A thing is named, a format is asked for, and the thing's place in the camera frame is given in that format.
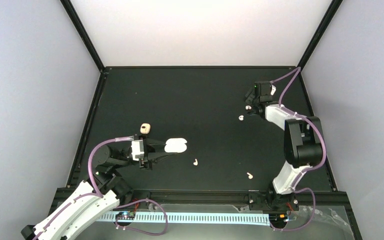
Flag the white earbuds charging case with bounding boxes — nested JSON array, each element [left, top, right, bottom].
[[164, 138, 188, 153]]

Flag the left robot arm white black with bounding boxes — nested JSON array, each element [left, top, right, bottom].
[[21, 135, 188, 240]]

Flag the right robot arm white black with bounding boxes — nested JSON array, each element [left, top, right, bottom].
[[244, 81, 326, 210]]

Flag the beige small earbuds case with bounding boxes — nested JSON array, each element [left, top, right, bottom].
[[140, 123, 151, 135]]

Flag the left circuit board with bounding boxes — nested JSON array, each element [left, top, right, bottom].
[[115, 211, 136, 221]]

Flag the circuit board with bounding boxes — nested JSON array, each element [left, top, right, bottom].
[[115, 211, 136, 221], [269, 214, 296, 223]]

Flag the right circuit board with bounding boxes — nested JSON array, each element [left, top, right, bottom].
[[269, 214, 296, 223]]

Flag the clear plastic sheet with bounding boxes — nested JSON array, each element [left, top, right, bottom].
[[228, 205, 355, 240]]

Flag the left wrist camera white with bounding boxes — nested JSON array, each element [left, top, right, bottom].
[[131, 139, 145, 162]]

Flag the light blue slotted cable duct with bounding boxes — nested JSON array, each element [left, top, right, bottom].
[[97, 211, 270, 226]]

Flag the black front aluminium rail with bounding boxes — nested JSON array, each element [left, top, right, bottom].
[[122, 189, 352, 214]]

